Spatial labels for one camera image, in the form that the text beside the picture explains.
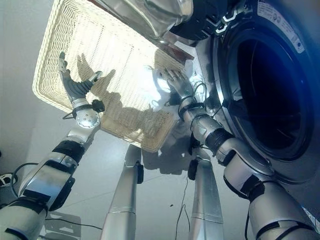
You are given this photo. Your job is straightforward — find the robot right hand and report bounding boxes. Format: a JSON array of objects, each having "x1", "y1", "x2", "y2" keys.
[{"x1": 162, "y1": 69, "x2": 195, "y2": 101}]

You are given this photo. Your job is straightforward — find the washing machine glass door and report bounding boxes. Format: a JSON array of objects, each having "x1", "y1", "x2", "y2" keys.
[{"x1": 94, "y1": 0, "x2": 251, "y2": 48}]

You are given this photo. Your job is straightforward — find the robot right silver leg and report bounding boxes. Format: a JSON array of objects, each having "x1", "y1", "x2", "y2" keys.
[{"x1": 187, "y1": 147, "x2": 225, "y2": 240}]

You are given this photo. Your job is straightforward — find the silver front-load washing machine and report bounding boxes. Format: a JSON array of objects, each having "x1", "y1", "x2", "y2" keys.
[{"x1": 193, "y1": 0, "x2": 320, "y2": 186}]

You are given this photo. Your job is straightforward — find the white wicker laundry basket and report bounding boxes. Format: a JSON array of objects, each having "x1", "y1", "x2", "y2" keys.
[{"x1": 32, "y1": 0, "x2": 194, "y2": 153}]

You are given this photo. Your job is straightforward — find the black cable on floor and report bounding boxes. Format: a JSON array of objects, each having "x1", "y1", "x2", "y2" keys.
[{"x1": 44, "y1": 217, "x2": 104, "y2": 231}]

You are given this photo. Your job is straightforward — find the robot left silver leg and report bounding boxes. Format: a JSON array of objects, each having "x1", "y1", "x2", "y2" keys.
[{"x1": 99, "y1": 144, "x2": 145, "y2": 240}]

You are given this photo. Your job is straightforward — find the white clothes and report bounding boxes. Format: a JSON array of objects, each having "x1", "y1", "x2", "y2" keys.
[{"x1": 143, "y1": 59, "x2": 209, "y2": 114}]

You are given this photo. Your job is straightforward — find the robot silver leg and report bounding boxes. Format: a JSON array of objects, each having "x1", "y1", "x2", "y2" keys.
[
  {"x1": 187, "y1": 147, "x2": 225, "y2": 240},
  {"x1": 99, "y1": 144, "x2": 145, "y2": 240}
]

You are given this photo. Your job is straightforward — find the black white round device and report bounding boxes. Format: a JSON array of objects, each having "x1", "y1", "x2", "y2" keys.
[{"x1": 0, "y1": 172, "x2": 19, "y2": 189}]

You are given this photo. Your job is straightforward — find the white washing machine label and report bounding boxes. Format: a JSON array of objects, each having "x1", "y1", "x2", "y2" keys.
[{"x1": 256, "y1": 0, "x2": 306, "y2": 54}]

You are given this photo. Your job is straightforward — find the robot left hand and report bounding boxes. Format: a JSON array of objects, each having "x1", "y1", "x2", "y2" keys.
[{"x1": 58, "y1": 51, "x2": 104, "y2": 103}]

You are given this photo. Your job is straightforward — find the thin black floor cable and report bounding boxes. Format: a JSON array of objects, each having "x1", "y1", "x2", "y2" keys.
[{"x1": 174, "y1": 174, "x2": 192, "y2": 240}]

